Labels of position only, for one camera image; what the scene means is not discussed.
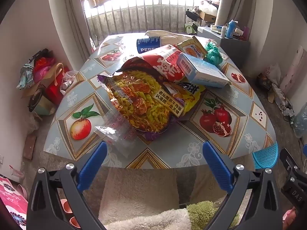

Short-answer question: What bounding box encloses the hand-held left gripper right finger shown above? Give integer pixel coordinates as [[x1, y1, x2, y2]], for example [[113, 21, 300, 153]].
[[202, 141, 285, 230]]

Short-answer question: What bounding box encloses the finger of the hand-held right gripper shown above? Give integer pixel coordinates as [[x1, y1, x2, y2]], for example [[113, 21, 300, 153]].
[[279, 149, 300, 175]]

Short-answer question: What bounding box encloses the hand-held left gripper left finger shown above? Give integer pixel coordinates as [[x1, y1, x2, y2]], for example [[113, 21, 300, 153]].
[[26, 141, 108, 230]]

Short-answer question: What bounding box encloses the blue plastic basket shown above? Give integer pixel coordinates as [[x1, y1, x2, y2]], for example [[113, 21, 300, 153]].
[[252, 141, 279, 170]]

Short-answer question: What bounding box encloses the clear plastic wrapper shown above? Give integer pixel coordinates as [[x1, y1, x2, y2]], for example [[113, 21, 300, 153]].
[[93, 108, 137, 157]]

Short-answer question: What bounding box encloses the purple yellow noodle bag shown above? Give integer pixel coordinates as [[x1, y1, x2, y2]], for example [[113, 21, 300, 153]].
[[97, 69, 207, 140]]

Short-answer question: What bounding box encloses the red white plastic bag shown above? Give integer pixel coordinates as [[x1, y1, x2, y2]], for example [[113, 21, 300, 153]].
[[122, 44, 190, 83]]

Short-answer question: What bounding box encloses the orange snack packet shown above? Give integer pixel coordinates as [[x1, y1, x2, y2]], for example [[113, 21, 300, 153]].
[[175, 36, 208, 60]]

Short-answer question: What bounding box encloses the plastic bottle blue label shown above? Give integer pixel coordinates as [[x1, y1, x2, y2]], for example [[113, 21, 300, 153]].
[[136, 36, 161, 54]]

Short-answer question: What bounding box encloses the white tissue paper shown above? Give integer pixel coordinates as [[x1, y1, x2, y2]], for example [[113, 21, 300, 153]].
[[144, 30, 195, 44]]

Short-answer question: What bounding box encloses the person's right hand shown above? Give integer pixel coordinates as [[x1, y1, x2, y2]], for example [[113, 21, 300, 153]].
[[283, 208, 298, 230]]

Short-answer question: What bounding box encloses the wrapped blue water jug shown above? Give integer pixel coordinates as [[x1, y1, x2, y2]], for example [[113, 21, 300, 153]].
[[294, 110, 307, 138]]

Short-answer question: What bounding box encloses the green fuzzy cloth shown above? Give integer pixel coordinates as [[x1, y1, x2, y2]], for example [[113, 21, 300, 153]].
[[187, 201, 240, 229]]

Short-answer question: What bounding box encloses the beige fleece clothing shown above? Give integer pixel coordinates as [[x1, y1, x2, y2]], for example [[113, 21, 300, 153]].
[[98, 168, 199, 230]]

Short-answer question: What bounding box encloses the fruit print tablecloth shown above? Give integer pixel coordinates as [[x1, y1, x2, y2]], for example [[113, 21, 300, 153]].
[[43, 34, 277, 169]]

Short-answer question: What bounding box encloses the red brick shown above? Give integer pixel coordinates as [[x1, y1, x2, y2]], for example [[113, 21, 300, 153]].
[[23, 134, 37, 160]]

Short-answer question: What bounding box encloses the red gift bag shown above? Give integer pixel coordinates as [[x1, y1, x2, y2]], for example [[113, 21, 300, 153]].
[[45, 63, 70, 106]]

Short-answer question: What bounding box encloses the pink patterned bag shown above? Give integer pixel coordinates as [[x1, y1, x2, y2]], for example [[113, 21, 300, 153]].
[[0, 175, 29, 230]]

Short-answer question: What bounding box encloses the white floor plastic bag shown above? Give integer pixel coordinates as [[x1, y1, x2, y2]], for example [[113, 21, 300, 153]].
[[264, 63, 281, 84]]

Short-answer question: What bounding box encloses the pink floral rolled mat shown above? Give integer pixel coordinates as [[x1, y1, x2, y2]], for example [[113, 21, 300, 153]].
[[281, 45, 307, 96]]

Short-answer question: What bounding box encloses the light blue carton box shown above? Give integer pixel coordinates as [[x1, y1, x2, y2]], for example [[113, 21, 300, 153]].
[[177, 52, 232, 88]]

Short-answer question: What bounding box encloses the pile of colourful bags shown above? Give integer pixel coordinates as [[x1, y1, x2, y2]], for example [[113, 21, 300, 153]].
[[17, 49, 57, 89]]

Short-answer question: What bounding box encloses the green plastic bag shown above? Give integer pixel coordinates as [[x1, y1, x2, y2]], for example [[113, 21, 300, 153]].
[[205, 42, 223, 66]]

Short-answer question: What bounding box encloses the grey cabinet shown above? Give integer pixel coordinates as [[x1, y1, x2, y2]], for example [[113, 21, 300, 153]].
[[197, 26, 251, 60]]

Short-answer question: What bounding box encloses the beige curtain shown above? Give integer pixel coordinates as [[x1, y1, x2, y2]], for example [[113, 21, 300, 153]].
[[215, 0, 255, 25], [47, 0, 101, 70]]

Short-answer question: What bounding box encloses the cardboard box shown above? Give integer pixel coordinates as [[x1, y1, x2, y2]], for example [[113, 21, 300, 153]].
[[199, 12, 216, 21]]

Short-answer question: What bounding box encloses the metal balcony railing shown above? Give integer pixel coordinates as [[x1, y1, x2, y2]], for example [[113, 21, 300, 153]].
[[85, 0, 216, 39]]

